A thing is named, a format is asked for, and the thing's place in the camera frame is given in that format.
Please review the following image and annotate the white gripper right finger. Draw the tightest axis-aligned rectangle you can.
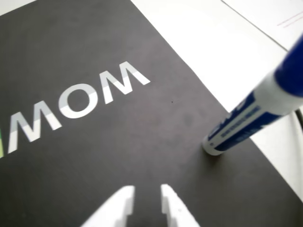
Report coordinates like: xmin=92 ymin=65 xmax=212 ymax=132
xmin=160 ymin=183 xmax=201 ymax=227

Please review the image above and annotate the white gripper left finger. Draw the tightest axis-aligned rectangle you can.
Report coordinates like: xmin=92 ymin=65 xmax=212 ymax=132
xmin=80 ymin=185 xmax=135 ymax=227

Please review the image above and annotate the blue dry-erase marker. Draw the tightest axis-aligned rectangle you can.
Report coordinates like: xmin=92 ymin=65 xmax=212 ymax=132
xmin=202 ymin=30 xmax=303 ymax=157

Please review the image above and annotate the grey WOWROBO mat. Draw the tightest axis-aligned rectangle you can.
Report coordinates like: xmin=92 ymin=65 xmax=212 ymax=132
xmin=0 ymin=0 xmax=303 ymax=227

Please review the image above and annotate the white paper sheet with text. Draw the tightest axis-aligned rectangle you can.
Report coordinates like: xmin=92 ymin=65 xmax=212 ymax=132
xmin=221 ymin=0 xmax=303 ymax=52

